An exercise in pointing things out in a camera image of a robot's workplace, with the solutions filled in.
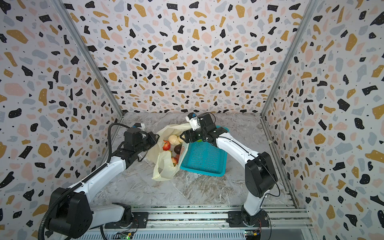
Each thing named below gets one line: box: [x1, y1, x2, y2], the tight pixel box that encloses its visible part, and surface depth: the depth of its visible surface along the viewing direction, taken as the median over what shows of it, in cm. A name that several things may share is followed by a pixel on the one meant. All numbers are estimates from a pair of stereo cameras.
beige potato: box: [168, 134, 183, 146], surface depth 102 cm
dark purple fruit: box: [174, 144, 182, 155], surface depth 97 cm
